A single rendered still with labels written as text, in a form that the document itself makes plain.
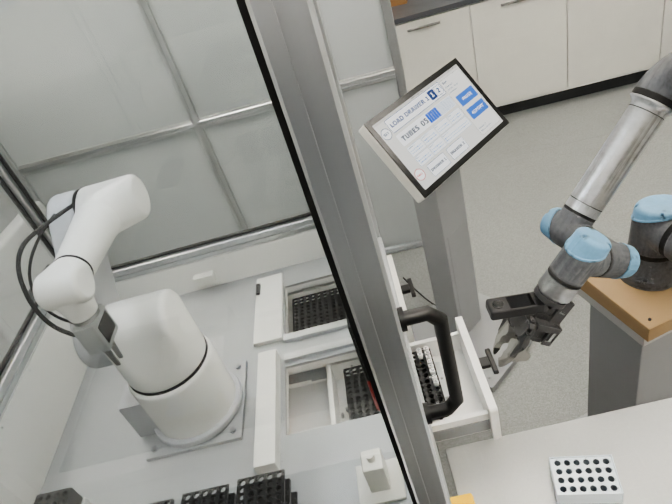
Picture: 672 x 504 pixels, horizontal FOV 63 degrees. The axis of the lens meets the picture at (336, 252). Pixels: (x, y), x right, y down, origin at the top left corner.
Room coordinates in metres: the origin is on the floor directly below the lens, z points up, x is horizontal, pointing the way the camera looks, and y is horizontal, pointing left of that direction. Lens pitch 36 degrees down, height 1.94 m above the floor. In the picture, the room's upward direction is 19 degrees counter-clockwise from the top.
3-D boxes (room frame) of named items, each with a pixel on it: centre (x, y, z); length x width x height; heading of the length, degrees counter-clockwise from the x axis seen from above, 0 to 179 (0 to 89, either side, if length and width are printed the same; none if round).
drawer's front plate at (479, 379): (0.82, -0.22, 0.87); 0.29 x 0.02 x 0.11; 174
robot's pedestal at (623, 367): (1.01, -0.79, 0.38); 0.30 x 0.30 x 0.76; 10
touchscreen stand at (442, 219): (1.71, -0.47, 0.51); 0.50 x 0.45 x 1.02; 35
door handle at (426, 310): (0.40, -0.06, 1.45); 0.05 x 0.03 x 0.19; 84
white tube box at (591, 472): (0.55, -0.34, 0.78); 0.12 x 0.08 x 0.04; 73
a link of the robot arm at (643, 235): (1.00, -0.80, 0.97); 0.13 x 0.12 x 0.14; 12
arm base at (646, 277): (1.01, -0.79, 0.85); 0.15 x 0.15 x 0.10
